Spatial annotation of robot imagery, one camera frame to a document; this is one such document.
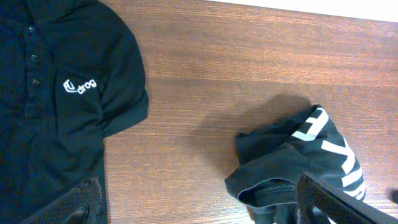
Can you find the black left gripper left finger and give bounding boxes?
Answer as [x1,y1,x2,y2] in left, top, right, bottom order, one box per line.
[21,176,102,224]

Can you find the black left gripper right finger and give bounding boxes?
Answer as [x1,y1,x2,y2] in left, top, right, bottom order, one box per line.
[296,172,397,224]

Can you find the dark green t-shirt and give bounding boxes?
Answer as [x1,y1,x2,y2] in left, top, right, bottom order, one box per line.
[224,105,366,223]

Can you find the black zip-neck sweater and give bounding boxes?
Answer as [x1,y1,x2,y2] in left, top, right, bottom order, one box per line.
[1,0,149,223]

